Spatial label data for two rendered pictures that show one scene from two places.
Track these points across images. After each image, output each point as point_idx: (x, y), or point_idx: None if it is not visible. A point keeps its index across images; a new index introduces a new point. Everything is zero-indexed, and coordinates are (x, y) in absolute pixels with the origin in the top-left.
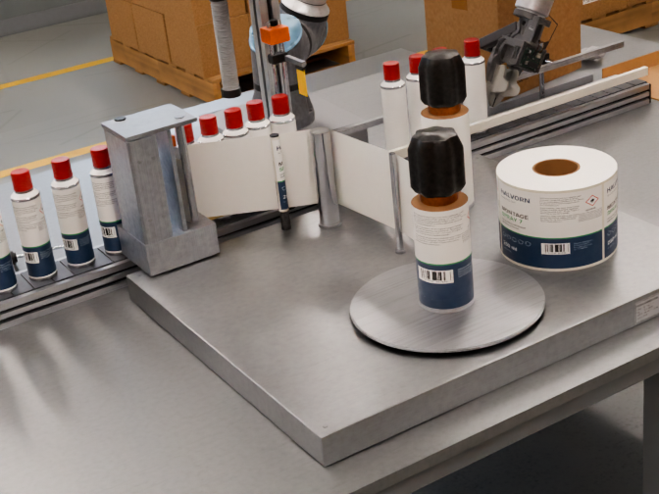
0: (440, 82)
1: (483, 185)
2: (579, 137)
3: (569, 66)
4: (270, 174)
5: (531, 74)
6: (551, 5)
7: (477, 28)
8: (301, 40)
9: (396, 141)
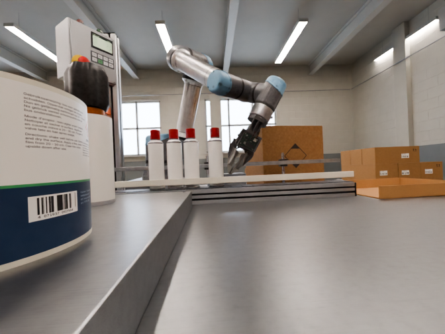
0: (67, 82)
1: (143, 199)
2: (285, 202)
3: (315, 180)
4: None
5: (266, 164)
6: (269, 112)
7: (256, 150)
8: (164, 142)
9: (150, 177)
